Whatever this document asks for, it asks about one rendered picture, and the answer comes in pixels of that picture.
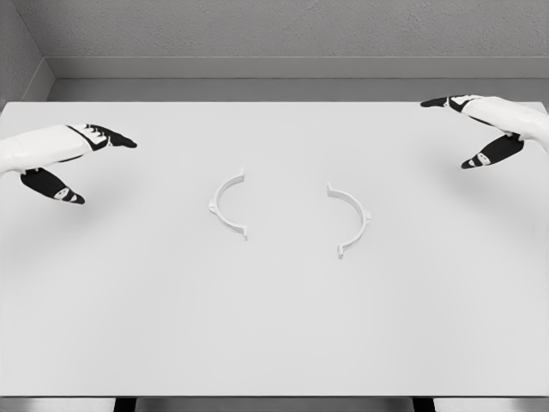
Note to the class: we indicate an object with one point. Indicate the white pipe clamp half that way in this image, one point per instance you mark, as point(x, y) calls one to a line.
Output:
point(219, 201)
point(361, 212)

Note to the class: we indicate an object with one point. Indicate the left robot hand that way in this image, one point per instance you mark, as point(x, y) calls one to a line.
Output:
point(51, 145)

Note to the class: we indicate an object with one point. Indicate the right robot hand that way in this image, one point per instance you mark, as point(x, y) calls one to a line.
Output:
point(502, 113)

